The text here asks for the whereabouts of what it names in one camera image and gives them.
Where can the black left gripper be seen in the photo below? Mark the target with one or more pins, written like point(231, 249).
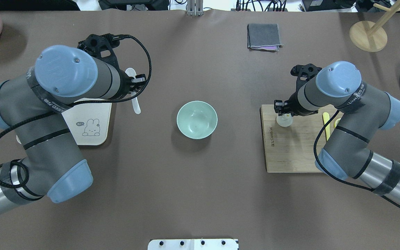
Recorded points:
point(126, 84)

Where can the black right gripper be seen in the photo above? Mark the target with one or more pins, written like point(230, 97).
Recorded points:
point(293, 105)

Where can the white steamed bun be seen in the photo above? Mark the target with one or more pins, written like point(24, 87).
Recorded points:
point(285, 120)

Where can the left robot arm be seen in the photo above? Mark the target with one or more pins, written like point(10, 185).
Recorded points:
point(32, 106)

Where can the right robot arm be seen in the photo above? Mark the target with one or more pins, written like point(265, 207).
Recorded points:
point(345, 156)

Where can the mint green bowl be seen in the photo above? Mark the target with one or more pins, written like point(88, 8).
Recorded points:
point(197, 120)

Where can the yellow plastic knife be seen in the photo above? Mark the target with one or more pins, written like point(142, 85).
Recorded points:
point(326, 119)

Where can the bamboo cutting board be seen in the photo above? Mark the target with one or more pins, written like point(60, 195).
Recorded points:
point(290, 149)

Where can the top stacked lemon slice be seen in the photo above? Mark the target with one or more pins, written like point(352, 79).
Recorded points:
point(336, 122)

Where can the cream rabbit tray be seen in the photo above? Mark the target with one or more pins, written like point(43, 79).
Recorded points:
point(89, 123)

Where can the grey and pink cloths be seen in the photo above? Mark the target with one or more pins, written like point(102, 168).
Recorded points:
point(264, 37)

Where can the wooden mug tree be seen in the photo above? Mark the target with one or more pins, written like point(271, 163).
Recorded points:
point(370, 36)

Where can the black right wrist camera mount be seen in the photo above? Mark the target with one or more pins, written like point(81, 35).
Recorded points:
point(304, 73)

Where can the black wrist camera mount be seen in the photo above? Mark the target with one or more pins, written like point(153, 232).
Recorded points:
point(304, 73)
point(101, 47)

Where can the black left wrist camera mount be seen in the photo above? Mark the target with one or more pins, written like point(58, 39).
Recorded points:
point(101, 47)

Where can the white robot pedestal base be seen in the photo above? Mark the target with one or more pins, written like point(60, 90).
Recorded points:
point(193, 244)

